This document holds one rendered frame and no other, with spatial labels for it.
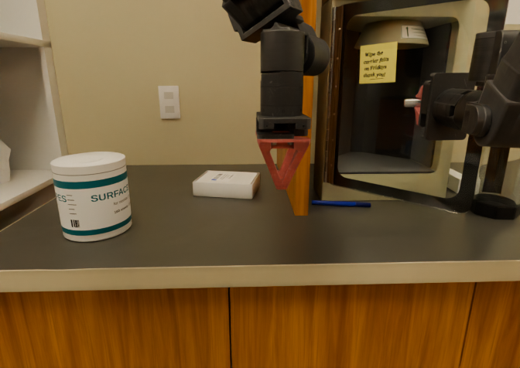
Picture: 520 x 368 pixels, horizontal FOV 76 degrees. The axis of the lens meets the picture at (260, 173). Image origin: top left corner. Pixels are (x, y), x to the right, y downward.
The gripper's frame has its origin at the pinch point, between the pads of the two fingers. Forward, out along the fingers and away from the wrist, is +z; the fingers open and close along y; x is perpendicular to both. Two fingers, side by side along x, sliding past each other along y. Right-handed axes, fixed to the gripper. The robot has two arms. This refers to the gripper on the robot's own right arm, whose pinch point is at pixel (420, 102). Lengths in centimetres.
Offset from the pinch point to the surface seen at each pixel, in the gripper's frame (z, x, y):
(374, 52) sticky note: 11.4, 5.1, 9.1
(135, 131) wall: 62, 72, -15
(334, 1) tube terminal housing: 19.5, 11.7, 19.8
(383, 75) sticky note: 9.6, 3.5, 4.6
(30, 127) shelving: 61, 108, -13
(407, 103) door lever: 1.1, 1.9, -0.2
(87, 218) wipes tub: -2, 61, -20
